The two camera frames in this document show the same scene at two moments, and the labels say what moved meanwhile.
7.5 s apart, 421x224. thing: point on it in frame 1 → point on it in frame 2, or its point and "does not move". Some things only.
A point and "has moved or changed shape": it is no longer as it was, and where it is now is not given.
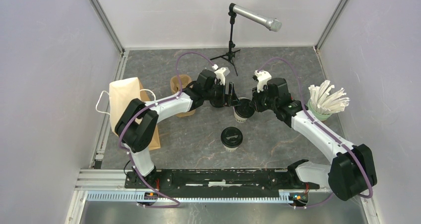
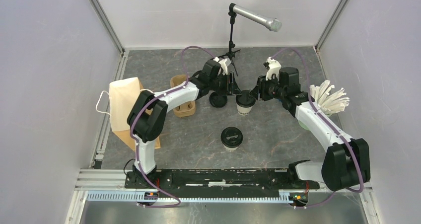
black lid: [245, 110] has moved or changed shape
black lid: [231, 137] does not move
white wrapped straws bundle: [326, 104] does not move
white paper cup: [239, 119] → [243, 111]
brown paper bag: [121, 92] does not move
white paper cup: [230, 149] does not move
